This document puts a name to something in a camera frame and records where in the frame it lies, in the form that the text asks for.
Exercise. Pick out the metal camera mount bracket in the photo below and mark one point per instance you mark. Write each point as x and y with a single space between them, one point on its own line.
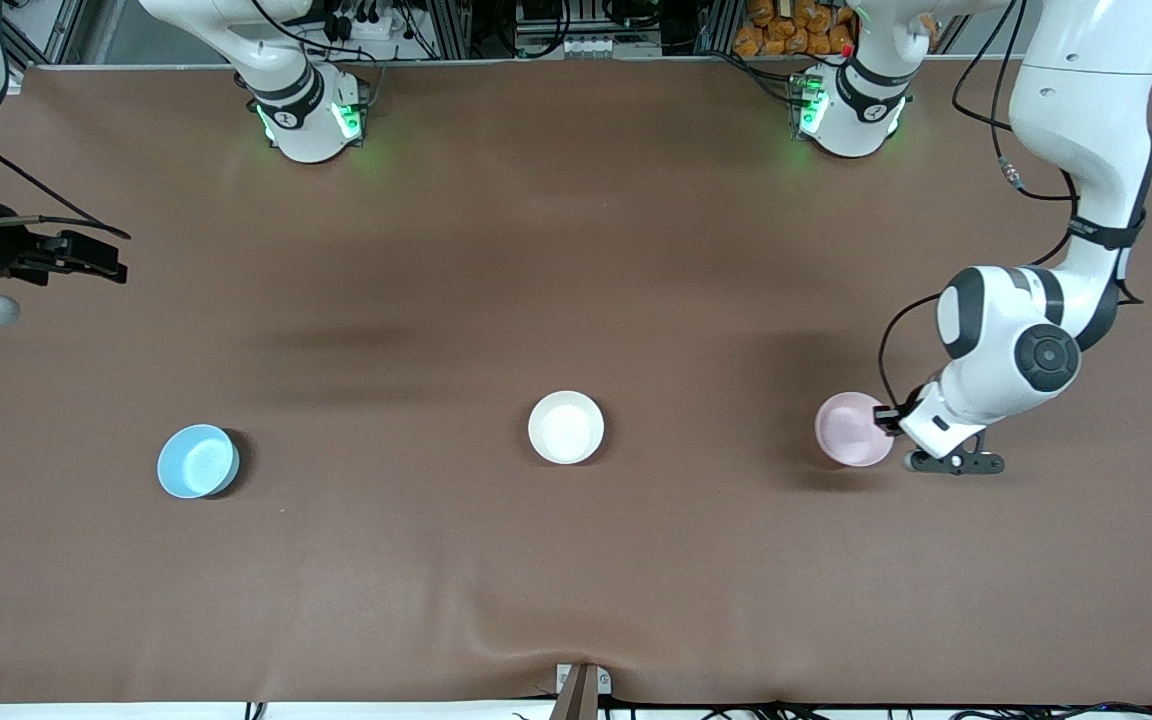
581 695

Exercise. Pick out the blue bowl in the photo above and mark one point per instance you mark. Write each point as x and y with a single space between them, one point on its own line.
196 462

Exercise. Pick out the aluminium frame profile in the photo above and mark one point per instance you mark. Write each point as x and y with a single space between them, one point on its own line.
719 25
451 25

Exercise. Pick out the white bowl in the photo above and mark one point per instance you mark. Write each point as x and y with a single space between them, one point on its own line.
565 427

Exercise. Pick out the pile of orange items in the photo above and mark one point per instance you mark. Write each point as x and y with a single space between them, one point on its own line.
786 35

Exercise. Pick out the white power strip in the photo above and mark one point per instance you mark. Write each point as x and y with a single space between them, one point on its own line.
366 25

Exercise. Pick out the pink bowl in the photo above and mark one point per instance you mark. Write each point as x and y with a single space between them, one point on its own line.
848 432

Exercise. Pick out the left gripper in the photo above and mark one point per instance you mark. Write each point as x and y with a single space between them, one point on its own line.
886 417

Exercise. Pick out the brown table cover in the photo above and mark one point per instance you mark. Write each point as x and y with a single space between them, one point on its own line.
576 570

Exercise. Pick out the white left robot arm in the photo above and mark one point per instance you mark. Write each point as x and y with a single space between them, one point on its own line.
1086 100

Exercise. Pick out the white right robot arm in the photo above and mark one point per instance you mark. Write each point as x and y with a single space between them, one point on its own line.
306 130

